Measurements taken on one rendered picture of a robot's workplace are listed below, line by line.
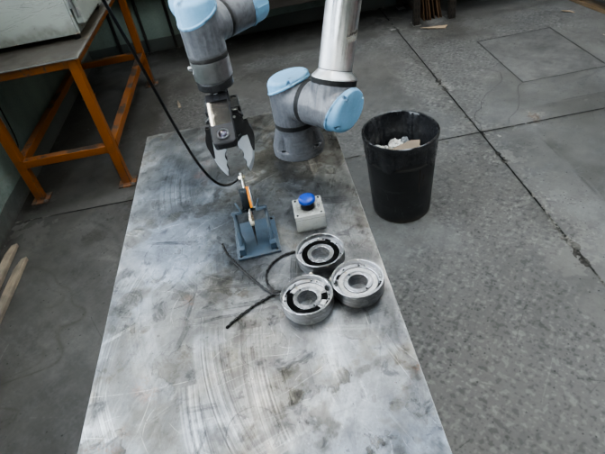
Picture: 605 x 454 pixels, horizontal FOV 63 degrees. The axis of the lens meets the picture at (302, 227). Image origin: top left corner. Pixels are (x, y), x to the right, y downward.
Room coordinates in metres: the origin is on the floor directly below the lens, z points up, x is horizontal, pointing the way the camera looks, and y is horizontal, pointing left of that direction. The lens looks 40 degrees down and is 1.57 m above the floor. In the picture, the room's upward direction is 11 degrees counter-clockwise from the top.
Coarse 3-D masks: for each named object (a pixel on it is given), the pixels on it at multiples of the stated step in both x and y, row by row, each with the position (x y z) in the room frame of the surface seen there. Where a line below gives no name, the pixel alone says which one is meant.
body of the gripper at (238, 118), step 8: (232, 80) 0.93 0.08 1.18; (200, 88) 0.92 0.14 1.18; (208, 88) 0.91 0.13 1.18; (216, 88) 0.91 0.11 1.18; (224, 88) 0.91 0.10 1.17; (232, 96) 0.98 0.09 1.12; (232, 104) 0.94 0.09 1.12; (232, 112) 0.92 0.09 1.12; (240, 112) 0.92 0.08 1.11; (208, 120) 0.91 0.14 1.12; (240, 120) 0.91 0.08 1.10; (240, 128) 0.91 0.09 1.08
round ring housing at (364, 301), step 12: (348, 264) 0.72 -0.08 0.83; (360, 264) 0.72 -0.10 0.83; (372, 264) 0.71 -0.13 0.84; (336, 276) 0.70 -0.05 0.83; (348, 276) 0.69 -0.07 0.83; (360, 276) 0.69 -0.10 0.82; (336, 288) 0.66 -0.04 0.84; (348, 288) 0.66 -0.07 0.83; (360, 288) 0.66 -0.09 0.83; (348, 300) 0.63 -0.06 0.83; (360, 300) 0.62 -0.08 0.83; (372, 300) 0.63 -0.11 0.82
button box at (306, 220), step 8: (296, 200) 0.96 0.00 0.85; (320, 200) 0.94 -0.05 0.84; (296, 208) 0.92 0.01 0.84; (304, 208) 0.91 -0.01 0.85; (312, 208) 0.91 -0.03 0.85; (320, 208) 0.91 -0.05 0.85; (296, 216) 0.89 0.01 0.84; (304, 216) 0.89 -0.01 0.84; (312, 216) 0.89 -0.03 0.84; (320, 216) 0.89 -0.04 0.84; (296, 224) 0.89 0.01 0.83; (304, 224) 0.89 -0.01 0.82; (312, 224) 0.89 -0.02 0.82; (320, 224) 0.89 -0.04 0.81
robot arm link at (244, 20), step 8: (224, 0) 0.97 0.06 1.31; (232, 0) 0.97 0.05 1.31; (240, 0) 0.98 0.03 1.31; (248, 0) 0.99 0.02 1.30; (256, 0) 1.00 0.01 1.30; (264, 0) 1.01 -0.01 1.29; (232, 8) 0.96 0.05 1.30; (240, 8) 0.97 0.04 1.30; (248, 8) 0.98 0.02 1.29; (256, 8) 0.99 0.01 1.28; (264, 8) 1.01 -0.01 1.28; (232, 16) 0.95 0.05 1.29; (240, 16) 0.96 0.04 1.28; (248, 16) 0.98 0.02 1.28; (256, 16) 0.99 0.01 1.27; (264, 16) 1.01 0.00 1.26; (240, 24) 0.96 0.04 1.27; (248, 24) 0.98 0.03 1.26; (256, 24) 1.00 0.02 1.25; (232, 32) 0.95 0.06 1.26
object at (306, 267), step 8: (304, 240) 0.82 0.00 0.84; (312, 240) 0.82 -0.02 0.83; (320, 240) 0.82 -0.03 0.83; (336, 240) 0.80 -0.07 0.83; (296, 248) 0.79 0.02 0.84; (312, 248) 0.80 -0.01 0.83; (320, 248) 0.80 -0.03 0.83; (328, 248) 0.79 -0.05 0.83; (344, 248) 0.77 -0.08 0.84; (296, 256) 0.77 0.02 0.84; (312, 256) 0.79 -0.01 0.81; (320, 256) 0.80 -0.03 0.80; (328, 256) 0.76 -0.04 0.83; (344, 256) 0.76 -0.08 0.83; (304, 264) 0.74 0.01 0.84; (328, 264) 0.73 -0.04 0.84; (336, 264) 0.73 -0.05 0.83; (304, 272) 0.76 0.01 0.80; (312, 272) 0.73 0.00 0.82; (320, 272) 0.73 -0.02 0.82; (328, 272) 0.72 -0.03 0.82
